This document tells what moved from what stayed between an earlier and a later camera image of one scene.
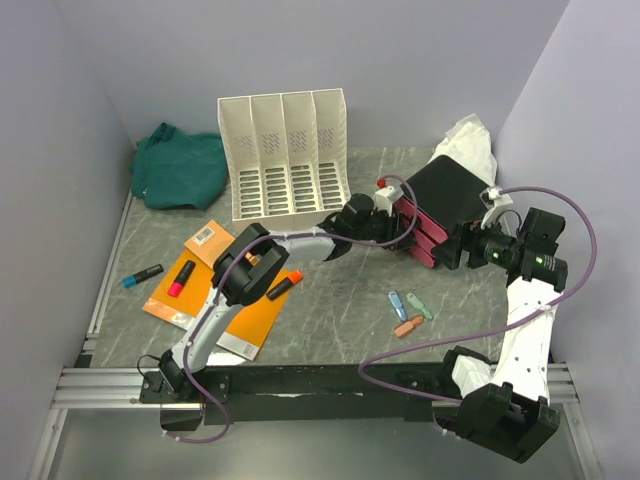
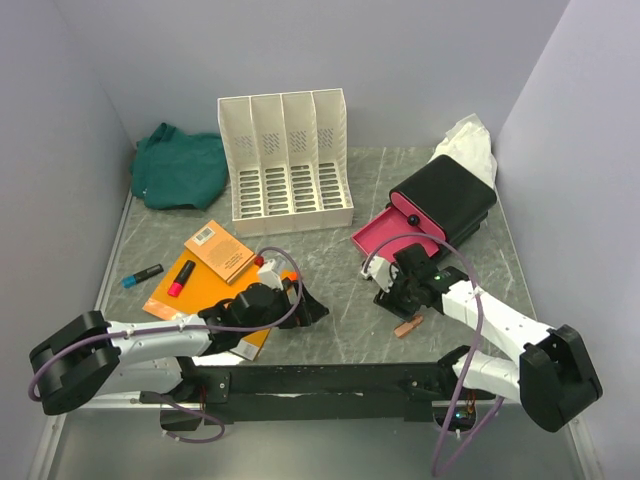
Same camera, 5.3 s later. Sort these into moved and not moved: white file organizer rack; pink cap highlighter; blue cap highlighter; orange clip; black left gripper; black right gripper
Moved: black right gripper; black left gripper
Not moved: orange clip; white file organizer rack; blue cap highlighter; pink cap highlighter
